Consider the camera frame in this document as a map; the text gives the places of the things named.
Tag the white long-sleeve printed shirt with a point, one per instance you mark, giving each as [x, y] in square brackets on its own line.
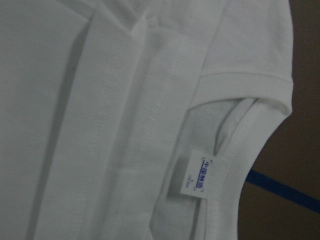
[136, 119]

